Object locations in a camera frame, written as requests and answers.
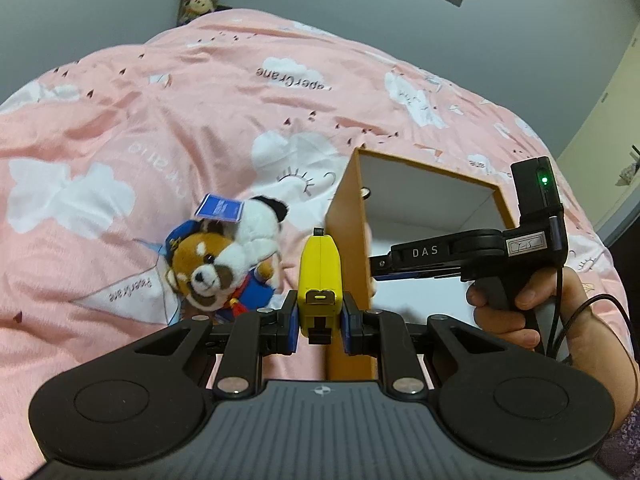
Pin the orange cardboard box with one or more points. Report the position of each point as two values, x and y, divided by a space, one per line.
345 240

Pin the cream wardrobe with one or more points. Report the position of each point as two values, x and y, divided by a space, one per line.
600 125

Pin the brown plush dog blue outfit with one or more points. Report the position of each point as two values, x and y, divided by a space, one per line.
210 270

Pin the person's right forearm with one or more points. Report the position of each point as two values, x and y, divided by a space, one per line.
610 390

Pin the purple patterned clothing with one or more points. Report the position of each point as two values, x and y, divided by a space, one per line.
625 450

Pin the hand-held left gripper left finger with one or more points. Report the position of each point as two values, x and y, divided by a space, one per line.
294 330

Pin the white and black panda plush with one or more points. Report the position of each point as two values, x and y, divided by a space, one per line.
260 230

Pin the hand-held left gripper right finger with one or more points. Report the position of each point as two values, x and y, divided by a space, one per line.
347 330

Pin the yellow plastic tool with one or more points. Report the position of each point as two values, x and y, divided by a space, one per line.
320 270

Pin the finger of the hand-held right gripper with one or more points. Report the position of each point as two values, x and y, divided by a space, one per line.
410 275

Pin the person's right hand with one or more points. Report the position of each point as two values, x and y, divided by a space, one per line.
535 292

